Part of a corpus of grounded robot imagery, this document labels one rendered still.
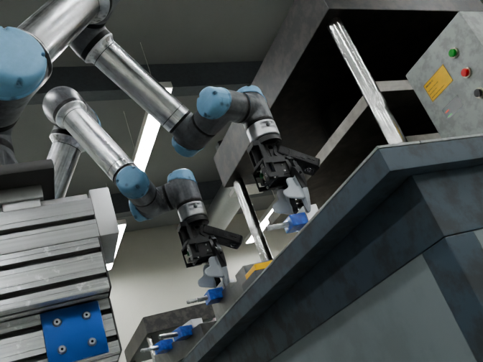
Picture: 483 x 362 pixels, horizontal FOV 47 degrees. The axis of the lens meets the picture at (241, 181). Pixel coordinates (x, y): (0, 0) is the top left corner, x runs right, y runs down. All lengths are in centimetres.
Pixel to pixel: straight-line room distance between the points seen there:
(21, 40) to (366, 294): 69
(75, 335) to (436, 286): 54
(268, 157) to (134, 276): 796
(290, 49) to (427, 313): 171
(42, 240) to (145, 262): 836
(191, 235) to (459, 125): 93
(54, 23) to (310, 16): 129
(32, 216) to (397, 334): 59
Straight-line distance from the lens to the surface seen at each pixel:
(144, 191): 142
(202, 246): 145
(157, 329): 595
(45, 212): 96
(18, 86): 97
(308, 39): 224
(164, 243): 949
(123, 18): 543
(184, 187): 151
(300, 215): 124
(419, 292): 78
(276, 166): 128
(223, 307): 143
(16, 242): 94
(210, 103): 128
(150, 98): 137
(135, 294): 905
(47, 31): 111
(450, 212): 75
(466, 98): 187
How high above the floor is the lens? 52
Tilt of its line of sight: 25 degrees up
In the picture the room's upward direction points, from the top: 21 degrees counter-clockwise
